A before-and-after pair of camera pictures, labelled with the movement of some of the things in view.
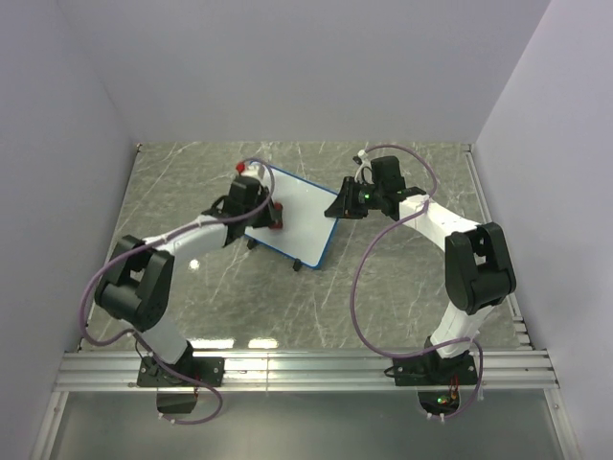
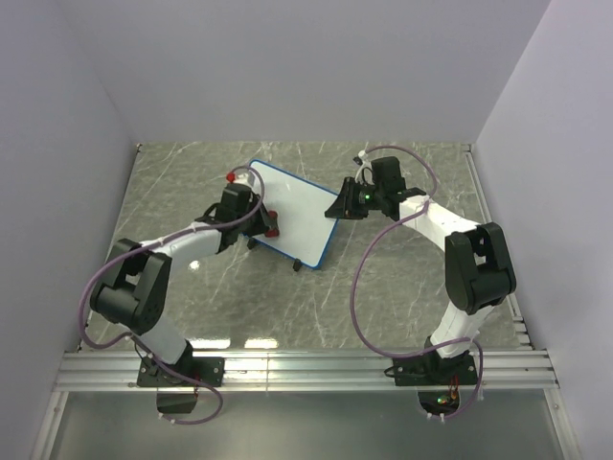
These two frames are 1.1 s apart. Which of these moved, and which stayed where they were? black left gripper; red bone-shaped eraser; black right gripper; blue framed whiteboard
Moved: red bone-shaped eraser
Stayed: black right gripper; blue framed whiteboard; black left gripper
